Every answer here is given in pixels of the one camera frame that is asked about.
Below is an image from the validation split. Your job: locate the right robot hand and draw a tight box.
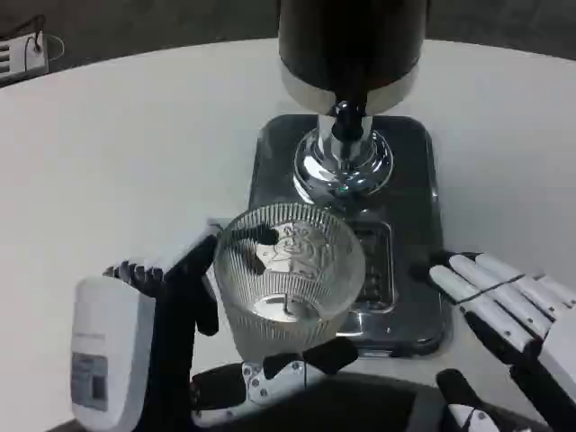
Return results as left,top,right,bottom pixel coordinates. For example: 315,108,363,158
409,252,576,432

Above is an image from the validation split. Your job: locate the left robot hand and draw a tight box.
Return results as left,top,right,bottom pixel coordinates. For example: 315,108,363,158
70,218,360,432

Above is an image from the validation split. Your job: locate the clear ribbed glass cup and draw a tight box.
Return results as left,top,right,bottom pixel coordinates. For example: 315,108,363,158
212,202,366,363

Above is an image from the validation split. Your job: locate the steel drip tray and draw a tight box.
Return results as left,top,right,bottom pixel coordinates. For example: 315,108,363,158
246,114,454,358

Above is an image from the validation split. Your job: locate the black dispenser tap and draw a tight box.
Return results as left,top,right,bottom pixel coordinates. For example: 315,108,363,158
331,100,366,142

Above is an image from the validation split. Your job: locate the black drink dispenser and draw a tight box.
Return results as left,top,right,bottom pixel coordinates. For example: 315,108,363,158
277,0,424,197

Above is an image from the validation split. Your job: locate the white power strip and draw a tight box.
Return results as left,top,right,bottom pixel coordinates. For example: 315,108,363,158
0,35,50,81

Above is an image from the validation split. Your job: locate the black power cable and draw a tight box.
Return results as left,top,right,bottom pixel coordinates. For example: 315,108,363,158
0,13,48,52

